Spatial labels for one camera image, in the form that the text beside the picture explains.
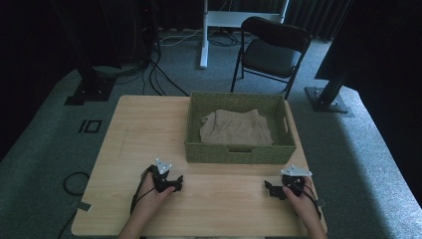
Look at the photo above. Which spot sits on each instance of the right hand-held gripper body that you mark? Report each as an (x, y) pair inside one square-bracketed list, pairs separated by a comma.
[(293, 182)]

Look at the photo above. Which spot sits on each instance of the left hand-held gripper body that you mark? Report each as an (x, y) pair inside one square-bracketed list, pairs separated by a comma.
[(161, 181)]

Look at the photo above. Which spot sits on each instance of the green woven basket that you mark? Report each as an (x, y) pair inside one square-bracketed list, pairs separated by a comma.
[(239, 154)]

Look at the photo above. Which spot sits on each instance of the khaki pants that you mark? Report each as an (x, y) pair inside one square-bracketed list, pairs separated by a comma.
[(237, 129)]

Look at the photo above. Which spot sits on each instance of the person's left hand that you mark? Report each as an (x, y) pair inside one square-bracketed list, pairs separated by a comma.
[(149, 199)]

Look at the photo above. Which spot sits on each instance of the person's right hand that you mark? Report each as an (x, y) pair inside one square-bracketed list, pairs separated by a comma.
[(307, 204)]

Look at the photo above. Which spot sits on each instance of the grey tape piece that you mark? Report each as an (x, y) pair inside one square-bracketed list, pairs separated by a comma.
[(84, 206)]

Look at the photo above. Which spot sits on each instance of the black stand with flat base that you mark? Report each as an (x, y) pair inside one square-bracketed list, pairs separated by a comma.
[(328, 96)]

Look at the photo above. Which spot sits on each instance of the black stand with square base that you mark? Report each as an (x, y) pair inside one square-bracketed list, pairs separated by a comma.
[(91, 88)]

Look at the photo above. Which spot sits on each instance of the black folding chair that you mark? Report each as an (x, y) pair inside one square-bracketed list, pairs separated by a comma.
[(270, 56)]

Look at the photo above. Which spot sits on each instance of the dark curtain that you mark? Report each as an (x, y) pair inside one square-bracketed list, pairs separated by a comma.
[(315, 16)]

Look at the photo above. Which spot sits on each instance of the white desk frame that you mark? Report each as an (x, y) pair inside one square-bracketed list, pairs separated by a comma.
[(204, 40)]

